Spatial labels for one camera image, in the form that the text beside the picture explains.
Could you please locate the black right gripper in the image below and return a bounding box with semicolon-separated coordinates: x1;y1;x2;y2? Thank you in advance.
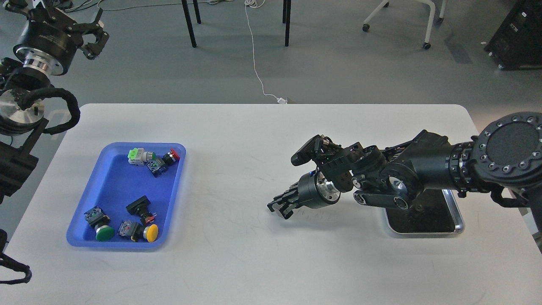
267;172;341;219

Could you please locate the white cable on floor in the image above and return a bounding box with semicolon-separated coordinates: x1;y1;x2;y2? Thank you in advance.
244;0;288;105

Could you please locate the black table leg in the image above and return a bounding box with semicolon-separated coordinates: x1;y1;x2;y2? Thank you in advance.
181;0;202;48
282;0;292;47

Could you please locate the black blue switch block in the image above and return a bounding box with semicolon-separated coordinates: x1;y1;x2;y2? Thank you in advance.
146;158;168;177

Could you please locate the yellow mushroom push button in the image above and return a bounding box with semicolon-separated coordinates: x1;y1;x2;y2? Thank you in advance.
117;220;159;242

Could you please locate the green white push button switch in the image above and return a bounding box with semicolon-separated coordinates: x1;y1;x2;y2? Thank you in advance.
127;147;156;166

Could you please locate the red push button switch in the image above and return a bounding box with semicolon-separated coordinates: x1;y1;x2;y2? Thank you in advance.
161;148;180;166

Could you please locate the black industrial switch part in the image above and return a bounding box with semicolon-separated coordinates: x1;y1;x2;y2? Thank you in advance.
125;195;156;225

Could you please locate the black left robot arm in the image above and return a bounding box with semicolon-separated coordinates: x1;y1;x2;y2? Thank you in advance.
0;0;110;198

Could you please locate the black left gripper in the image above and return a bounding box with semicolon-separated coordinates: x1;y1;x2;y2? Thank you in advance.
0;0;110;77

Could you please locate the metal tray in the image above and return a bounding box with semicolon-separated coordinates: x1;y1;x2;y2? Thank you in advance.
385;189;465;238

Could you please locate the black table leg right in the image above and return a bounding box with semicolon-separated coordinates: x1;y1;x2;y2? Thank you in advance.
282;0;292;47

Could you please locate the white office chair base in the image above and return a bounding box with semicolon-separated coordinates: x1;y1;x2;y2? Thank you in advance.
362;0;448;50

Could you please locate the green mushroom push button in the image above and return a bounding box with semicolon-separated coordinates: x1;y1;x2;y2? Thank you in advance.
84;206;115;242

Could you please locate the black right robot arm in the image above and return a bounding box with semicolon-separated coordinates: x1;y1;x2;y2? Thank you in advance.
267;111;542;229

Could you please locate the black table leg left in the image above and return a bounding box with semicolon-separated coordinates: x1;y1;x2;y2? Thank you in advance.
181;0;202;48

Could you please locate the black equipment case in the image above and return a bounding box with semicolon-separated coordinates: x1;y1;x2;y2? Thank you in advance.
484;0;542;71

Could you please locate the blue plastic tray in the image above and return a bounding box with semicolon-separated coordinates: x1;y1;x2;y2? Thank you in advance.
66;141;186;250

